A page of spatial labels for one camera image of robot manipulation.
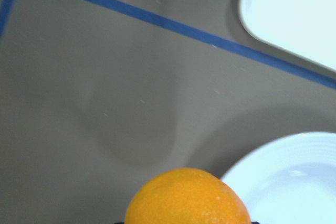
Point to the orange fruit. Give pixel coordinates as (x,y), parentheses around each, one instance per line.
(186,195)

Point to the white round plate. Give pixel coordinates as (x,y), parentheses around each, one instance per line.
(289,180)

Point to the cream bear serving tray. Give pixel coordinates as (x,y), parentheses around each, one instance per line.
(305,28)

